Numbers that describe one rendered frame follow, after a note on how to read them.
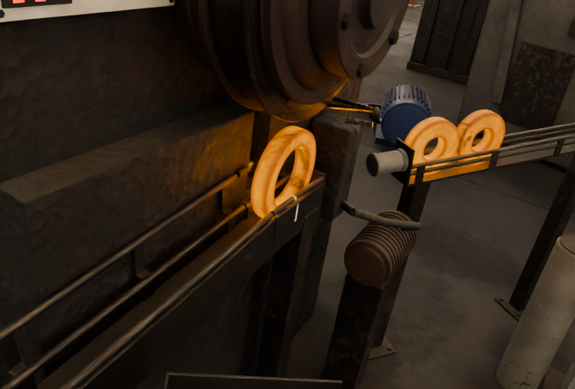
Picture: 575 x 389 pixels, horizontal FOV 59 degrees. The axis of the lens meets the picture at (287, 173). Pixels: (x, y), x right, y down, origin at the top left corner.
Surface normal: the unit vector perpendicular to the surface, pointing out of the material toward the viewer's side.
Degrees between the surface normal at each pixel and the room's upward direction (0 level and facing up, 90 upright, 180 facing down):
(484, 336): 0
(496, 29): 90
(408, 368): 0
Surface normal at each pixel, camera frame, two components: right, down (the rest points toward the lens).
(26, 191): 0.14, -0.88
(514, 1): -0.71, 0.24
